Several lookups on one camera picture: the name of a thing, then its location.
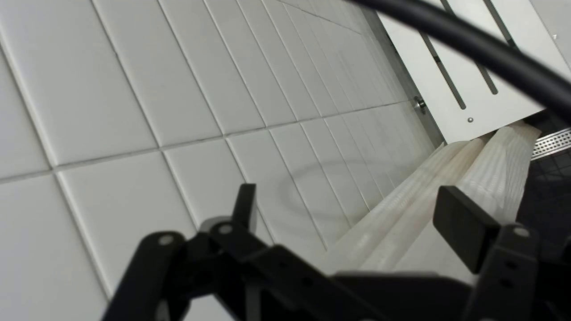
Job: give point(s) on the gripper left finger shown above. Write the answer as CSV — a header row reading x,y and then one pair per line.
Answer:
x,y
250,263

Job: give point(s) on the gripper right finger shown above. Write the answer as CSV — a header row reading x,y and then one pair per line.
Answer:
x,y
466,227

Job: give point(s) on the white paper towel sheet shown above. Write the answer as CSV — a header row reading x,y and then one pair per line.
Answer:
x,y
415,223

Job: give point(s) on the metal floor drain grate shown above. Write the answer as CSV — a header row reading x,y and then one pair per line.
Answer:
x,y
552,142

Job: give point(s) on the white paper towel dispenser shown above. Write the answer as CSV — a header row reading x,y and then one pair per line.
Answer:
x,y
486,84

